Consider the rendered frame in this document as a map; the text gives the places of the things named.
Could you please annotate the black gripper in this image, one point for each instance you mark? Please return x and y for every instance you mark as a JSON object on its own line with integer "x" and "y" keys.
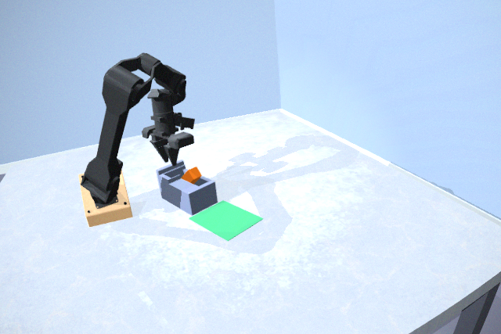
{"x": 164, "y": 139}

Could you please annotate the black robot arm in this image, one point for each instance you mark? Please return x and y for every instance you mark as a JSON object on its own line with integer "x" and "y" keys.
{"x": 121, "y": 91}

